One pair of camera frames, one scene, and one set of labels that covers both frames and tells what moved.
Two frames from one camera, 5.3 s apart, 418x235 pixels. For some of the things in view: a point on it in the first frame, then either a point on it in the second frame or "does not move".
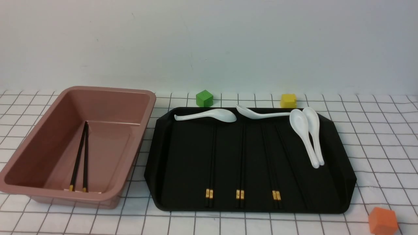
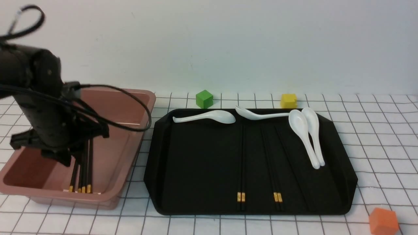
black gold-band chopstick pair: (209, 194) to (83, 171)
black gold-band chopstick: (213, 172) to (89, 163)
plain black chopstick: (289, 167) does not move
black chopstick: (86, 168) to (79, 189)
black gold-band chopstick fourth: (242, 172) does not move
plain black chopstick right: (295, 168) does not move
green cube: (204, 99) does not move
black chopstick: (72, 184) does not move
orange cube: (383, 221) does not move
